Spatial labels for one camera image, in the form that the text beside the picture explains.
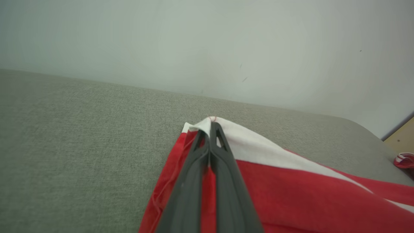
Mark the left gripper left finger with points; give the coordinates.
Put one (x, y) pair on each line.
(189, 194)

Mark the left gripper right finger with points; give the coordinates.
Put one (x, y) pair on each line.
(231, 194)

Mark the red and white shorts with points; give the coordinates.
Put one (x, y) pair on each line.
(291, 194)

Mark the red basketball jersey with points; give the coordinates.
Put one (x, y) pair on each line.
(404, 160)

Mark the grey fabric sofa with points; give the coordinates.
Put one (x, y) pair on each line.
(81, 145)

